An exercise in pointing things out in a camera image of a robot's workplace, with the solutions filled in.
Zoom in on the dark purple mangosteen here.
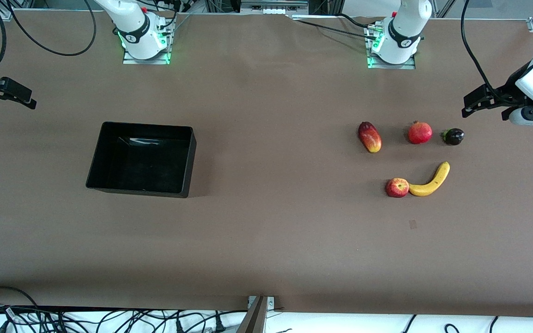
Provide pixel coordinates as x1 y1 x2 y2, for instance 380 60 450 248
441 128 465 146

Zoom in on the red yellow apple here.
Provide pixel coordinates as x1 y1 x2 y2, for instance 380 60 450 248
385 178 409 198

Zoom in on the black plastic box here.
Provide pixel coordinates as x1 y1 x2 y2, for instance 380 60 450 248
86 122 197 198

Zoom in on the white power strip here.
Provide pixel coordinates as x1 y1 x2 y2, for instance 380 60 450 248
241 0 309 14

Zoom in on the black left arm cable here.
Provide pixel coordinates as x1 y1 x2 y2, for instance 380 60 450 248
461 0 504 95

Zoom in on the red yellow mango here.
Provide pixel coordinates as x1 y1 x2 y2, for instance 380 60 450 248
358 121 382 154

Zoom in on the black cable on table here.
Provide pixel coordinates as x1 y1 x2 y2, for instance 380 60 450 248
294 18 378 41
336 13 384 29

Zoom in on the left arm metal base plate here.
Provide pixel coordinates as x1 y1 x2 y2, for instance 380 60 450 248
365 21 417 70

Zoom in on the metal corner bracket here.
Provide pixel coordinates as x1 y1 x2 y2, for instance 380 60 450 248
247 296 275 309

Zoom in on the red pomegranate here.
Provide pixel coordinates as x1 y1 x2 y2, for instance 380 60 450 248
408 121 433 145

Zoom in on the yellow banana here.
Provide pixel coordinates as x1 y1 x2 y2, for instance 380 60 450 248
408 161 451 197

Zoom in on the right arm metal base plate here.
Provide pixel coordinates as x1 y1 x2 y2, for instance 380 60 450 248
122 44 171 65

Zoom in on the aluminium post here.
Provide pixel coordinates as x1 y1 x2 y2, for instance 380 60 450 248
236 296 268 333

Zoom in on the cable bundle at arm base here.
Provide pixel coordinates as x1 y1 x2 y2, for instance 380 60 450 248
155 0 191 43

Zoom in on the black floor cable arc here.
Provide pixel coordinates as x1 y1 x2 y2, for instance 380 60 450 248
0 286 40 309

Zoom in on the black looping right arm cable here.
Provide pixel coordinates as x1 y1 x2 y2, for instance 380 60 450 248
5 0 97 57

